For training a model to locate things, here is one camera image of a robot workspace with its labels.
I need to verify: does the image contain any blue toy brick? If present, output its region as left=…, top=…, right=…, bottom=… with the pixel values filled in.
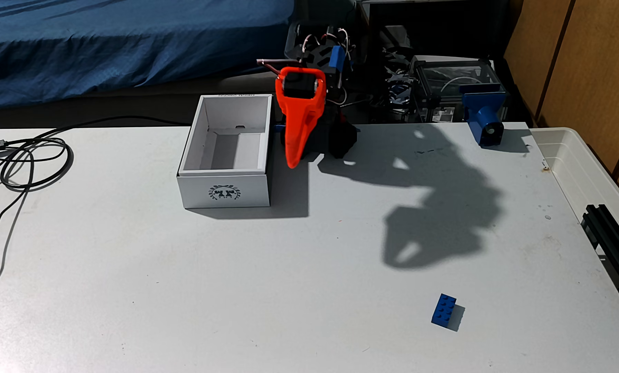
left=431, top=294, right=458, bottom=328

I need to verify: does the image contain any white cardboard box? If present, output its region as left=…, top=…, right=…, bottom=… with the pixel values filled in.
left=177, top=93, right=274, bottom=210

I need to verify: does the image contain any blue bed sheet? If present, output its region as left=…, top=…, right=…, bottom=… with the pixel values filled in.
left=0, top=0, right=296, bottom=110

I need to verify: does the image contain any white plastic bin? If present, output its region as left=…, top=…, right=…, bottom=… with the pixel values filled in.
left=529, top=126, right=619, bottom=250

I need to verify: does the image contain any wooden cabinet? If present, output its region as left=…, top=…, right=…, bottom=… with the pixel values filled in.
left=503, top=0, right=619, bottom=214

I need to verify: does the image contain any black aluminium extrusion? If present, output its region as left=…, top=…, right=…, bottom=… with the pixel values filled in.
left=581, top=204, right=619, bottom=328

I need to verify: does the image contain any black device with wires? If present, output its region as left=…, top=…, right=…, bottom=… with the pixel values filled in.
left=380, top=25, right=417, bottom=111

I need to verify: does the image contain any black frame clear-panel enclosure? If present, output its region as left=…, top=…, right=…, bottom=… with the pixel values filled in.
left=410, top=55, right=507, bottom=123

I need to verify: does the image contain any blue printed clamp mount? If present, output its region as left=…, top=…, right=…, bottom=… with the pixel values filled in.
left=460, top=85, right=508, bottom=148

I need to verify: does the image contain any black coiled cable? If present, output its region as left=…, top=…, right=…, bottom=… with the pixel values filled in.
left=0, top=115, right=192, bottom=194

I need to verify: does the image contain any thin black cable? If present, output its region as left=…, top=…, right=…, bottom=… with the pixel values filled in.
left=0, top=150, right=36, bottom=302

